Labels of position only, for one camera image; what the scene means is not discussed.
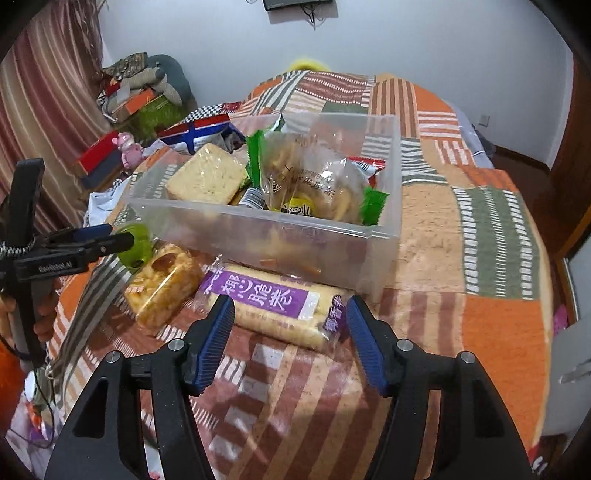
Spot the yellow curved object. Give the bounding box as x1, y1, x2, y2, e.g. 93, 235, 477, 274
286, 56, 331, 72

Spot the small black wall monitor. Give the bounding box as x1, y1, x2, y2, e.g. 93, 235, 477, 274
262, 0, 334, 11

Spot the blue and white snack packet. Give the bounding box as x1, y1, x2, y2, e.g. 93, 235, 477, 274
157, 115, 243, 155

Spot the grey plush toy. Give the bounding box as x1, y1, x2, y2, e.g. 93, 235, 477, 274
120, 67, 185, 104

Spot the green plastic cup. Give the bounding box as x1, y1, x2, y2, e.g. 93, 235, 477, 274
115, 224, 153, 273

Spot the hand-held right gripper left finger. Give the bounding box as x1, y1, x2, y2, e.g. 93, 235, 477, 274
44, 294, 237, 480

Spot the orange peanut cracker packet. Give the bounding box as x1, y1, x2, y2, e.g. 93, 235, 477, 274
124, 244, 205, 330

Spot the grey-blue cushion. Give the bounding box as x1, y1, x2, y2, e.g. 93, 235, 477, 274
148, 54, 197, 104

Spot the floral checkered blanket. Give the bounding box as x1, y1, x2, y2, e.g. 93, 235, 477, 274
152, 102, 243, 139

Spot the person's left hand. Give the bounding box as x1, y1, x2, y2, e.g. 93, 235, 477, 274
33, 282, 63, 344

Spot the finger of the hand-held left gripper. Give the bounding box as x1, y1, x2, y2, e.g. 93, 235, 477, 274
39, 224, 114, 246
69, 232, 136, 259

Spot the white cloth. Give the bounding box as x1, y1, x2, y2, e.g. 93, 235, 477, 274
85, 180, 134, 227

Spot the patchwork striped bedspread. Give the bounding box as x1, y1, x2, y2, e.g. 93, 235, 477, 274
46, 69, 555, 480

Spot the purple label roll packet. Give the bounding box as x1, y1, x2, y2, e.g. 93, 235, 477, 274
194, 263, 349, 352

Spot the clear plastic storage box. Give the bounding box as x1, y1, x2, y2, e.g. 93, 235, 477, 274
121, 113, 402, 301

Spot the orange flat box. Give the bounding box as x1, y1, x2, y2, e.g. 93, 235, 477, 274
108, 88, 155, 116

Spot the pale cracker packet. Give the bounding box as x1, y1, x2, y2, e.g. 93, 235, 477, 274
165, 142, 250, 204

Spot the clear bag of round cookies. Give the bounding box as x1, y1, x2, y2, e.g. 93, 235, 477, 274
249, 134, 370, 224

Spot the green snack packet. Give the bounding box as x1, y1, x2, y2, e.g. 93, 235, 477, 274
245, 115, 389, 228

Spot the green patterned box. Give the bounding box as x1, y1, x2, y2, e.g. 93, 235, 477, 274
127, 95, 185, 139

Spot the red flat box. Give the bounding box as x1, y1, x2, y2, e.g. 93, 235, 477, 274
76, 131, 121, 176

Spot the striped brown curtain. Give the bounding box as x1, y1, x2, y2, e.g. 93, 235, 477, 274
0, 0, 112, 222

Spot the red snack packet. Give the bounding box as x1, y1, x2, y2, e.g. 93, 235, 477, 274
348, 157, 386, 190

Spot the pink doll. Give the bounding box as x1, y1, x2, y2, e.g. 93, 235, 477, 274
117, 133, 144, 164

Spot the grey bag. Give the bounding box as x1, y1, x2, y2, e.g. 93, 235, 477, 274
473, 129, 496, 160

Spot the patterned folded cloth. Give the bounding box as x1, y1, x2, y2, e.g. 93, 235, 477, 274
102, 53, 151, 81

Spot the wooden door frame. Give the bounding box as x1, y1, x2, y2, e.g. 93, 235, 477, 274
531, 46, 591, 259

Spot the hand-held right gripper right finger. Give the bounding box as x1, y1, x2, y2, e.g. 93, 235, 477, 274
346, 295, 532, 480

